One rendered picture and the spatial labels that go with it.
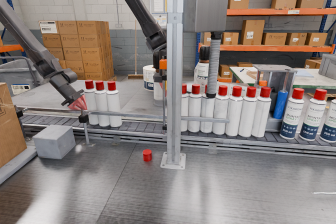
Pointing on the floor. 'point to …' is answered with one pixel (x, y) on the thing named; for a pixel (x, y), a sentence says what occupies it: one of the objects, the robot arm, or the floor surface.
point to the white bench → (309, 87)
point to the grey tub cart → (20, 75)
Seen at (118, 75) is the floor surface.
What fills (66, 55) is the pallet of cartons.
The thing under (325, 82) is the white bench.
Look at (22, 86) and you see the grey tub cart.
